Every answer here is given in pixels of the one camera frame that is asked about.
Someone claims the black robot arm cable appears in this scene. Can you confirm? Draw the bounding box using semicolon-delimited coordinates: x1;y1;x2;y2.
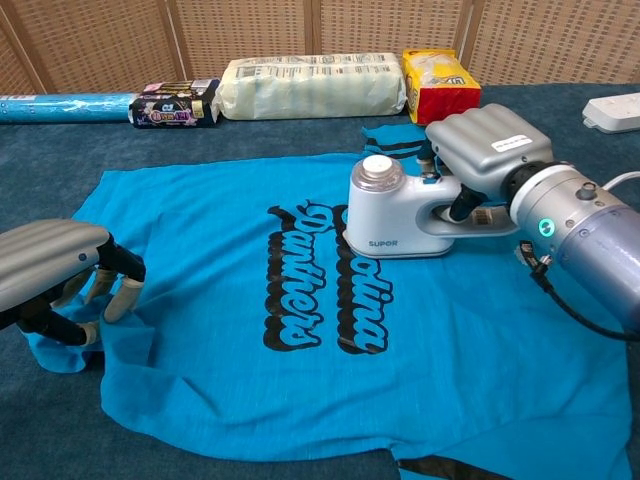
519;241;640;344

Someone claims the white power cord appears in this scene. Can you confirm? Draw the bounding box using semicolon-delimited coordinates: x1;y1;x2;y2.
602;170;640;192

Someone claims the long white tissue pack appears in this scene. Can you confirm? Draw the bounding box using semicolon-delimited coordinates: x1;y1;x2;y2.
212;52;407;121

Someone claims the dark sanitary pad package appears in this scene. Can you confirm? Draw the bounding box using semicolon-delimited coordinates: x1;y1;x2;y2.
128;78;221;130

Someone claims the dark teal table cloth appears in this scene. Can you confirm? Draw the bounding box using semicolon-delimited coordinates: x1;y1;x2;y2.
0;82;640;480

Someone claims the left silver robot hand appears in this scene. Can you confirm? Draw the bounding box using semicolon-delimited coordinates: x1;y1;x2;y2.
0;218;147;347

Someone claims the wicker folding screen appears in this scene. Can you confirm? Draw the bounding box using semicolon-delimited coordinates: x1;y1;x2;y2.
0;0;640;96

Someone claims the white power strip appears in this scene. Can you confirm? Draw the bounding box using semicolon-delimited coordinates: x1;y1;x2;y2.
582;92;640;135

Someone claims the yellow and red tissue pack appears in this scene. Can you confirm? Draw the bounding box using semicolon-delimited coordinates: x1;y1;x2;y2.
402;48;483;126

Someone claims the blue plastic-wrapped roll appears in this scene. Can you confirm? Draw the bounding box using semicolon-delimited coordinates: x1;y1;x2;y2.
0;91;141;125

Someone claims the blue printed t-shirt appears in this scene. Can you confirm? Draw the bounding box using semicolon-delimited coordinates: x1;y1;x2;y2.
22;124;634;480

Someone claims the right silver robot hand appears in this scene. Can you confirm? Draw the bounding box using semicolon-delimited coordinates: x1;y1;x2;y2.
424;103;555;224

